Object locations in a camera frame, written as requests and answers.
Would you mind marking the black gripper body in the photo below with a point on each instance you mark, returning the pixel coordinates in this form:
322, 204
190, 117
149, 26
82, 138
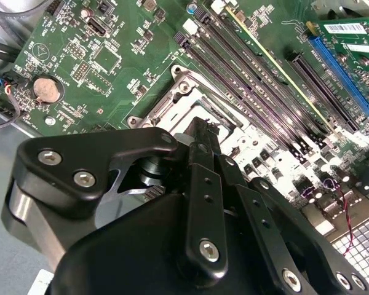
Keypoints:
126, 261

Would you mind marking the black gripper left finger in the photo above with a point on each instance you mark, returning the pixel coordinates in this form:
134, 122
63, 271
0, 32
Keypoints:
64, 159

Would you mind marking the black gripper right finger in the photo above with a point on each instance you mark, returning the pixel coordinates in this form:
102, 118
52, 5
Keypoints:
264, 215

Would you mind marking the metal socket cover frame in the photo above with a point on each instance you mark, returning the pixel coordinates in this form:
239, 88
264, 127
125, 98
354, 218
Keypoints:
176, 103

